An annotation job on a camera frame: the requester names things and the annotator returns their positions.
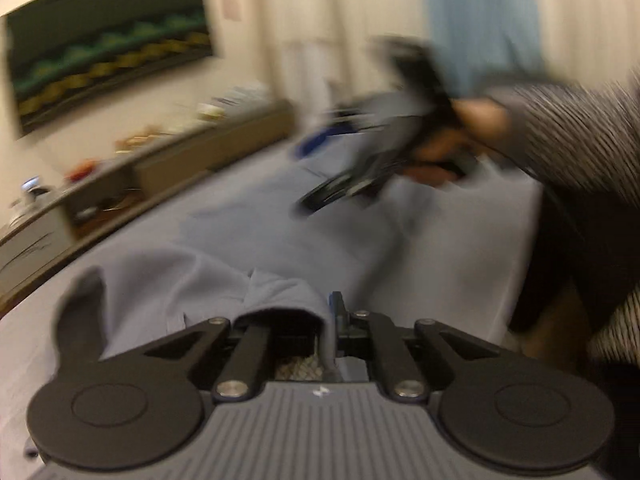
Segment red fruit plate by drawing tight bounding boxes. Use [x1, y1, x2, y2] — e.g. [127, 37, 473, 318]
[65, 159, 101, 183]

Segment wall television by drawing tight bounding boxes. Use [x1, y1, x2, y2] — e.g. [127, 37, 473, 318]
[3, 0, 216, 136]

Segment person right hand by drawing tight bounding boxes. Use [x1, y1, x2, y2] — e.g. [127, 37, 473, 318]
[401, 99, 511, 188]

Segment grey trousers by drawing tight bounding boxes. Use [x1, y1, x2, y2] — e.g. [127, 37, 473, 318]
[52, 138, 539, 362]

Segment long TV cabinet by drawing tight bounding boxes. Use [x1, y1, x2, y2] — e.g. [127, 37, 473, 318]
[1, 100, 296, 312]

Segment white lace curtain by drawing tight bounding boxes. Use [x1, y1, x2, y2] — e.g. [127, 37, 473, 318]
[256, 0, 426, 131]

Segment person striped sleeve forearm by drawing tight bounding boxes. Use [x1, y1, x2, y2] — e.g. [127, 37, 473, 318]
[488, 75, 639, 364]

